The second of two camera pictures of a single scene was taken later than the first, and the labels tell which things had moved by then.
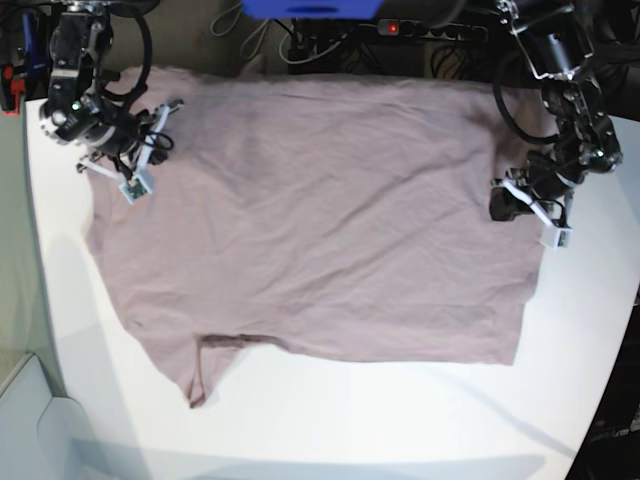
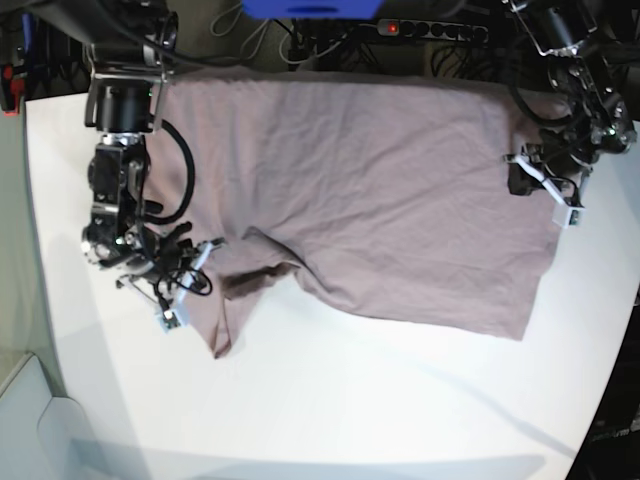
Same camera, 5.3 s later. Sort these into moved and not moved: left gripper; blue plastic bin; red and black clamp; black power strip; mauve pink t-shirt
Moved: left gripper; mauve pink t-shirt
Not moved: blue plastic bin; black power strip; red and black clamp
